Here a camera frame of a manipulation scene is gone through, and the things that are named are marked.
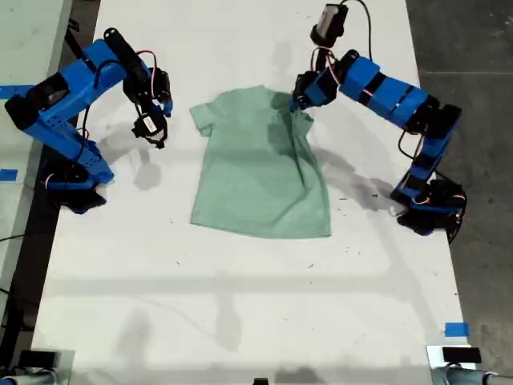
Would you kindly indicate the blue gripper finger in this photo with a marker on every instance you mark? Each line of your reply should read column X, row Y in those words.
column 167, row 108
column 295, row 104
column 155, row 106

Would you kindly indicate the pale green T-shirt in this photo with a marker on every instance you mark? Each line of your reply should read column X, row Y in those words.
column 256, row 180

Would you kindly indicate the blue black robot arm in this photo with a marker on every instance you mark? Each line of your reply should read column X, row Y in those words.
column 384, row 94
column 60, row 120

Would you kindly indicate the black stand bar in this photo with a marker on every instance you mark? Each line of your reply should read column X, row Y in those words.
column 76, row 44

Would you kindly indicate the long blue tape strip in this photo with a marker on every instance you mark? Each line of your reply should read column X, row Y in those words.
column 16, row 91

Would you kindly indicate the pale side table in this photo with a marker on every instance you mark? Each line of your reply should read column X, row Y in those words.
column 24, row 40

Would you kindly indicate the short blue tape strip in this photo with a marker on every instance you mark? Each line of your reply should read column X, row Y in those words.
column 8, row 175

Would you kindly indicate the grey plate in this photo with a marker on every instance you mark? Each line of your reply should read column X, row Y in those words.
column 66, row 361

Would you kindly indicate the square blue tape patch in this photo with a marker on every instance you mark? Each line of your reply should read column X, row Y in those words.
column 457, row 329

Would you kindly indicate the black box on grey plate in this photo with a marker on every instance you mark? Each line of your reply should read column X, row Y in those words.
column 38, row 358

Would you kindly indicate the black box on white plate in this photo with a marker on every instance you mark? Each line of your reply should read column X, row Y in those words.
column 461, row 355

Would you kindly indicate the grey tube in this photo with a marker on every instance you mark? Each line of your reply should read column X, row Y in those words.
column 465, row 378
column 24, row 379

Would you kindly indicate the camera black stalk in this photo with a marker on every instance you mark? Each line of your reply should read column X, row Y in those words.
column 320, row 60
column 144, row 110

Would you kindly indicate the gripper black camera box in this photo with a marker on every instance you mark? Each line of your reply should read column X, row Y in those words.
column 330, row 24
column 146, row 126

